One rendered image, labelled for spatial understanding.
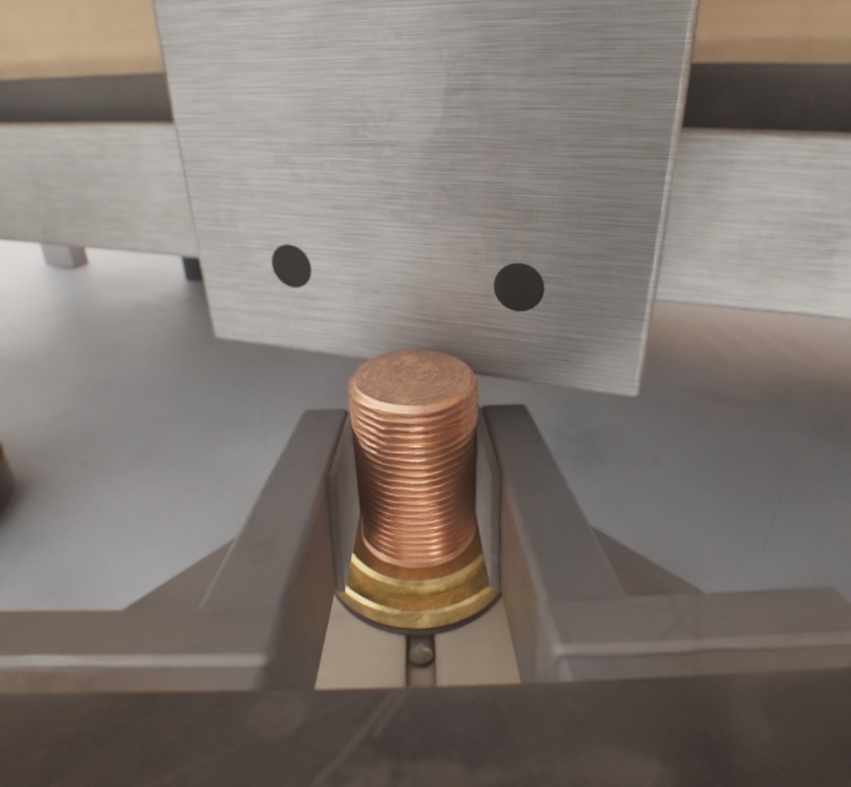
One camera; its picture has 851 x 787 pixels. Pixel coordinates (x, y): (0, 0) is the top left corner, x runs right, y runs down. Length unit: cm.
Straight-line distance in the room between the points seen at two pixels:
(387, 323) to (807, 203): 12
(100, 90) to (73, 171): 6
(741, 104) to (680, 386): 22
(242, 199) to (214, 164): 1
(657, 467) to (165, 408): 29
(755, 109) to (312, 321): 16
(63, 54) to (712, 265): 29
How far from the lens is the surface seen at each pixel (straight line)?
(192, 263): 62
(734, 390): 42
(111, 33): 32
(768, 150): 19
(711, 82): 23
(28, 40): 35
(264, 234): 16
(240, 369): 43
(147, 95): 31
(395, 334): 16
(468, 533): 16
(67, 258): 75
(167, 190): 25
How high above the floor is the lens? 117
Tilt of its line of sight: 27 degrees up
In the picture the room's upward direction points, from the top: 179 degrees clockwise
